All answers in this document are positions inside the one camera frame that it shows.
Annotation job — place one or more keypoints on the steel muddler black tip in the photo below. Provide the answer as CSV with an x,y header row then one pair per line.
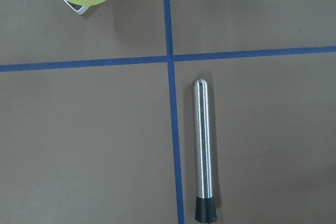
x,y
205,209

